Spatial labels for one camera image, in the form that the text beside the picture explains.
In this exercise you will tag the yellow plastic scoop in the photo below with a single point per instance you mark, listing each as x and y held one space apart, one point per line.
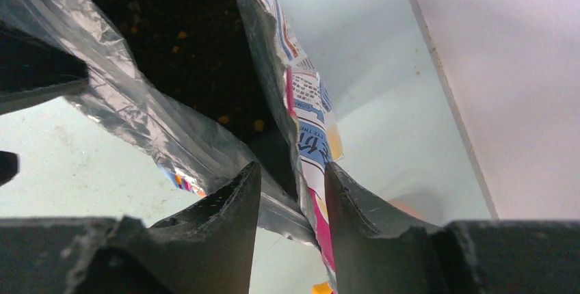
321 288

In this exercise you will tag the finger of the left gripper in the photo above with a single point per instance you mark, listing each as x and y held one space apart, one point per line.
9 166
34 72

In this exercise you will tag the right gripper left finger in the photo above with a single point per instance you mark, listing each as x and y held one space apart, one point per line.
205 248

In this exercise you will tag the brown pet food kibble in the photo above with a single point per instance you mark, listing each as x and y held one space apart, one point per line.
196 52

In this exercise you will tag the colourful pet food bag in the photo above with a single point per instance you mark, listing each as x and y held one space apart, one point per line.
197 152

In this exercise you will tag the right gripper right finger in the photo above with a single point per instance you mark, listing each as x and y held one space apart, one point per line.
379 248

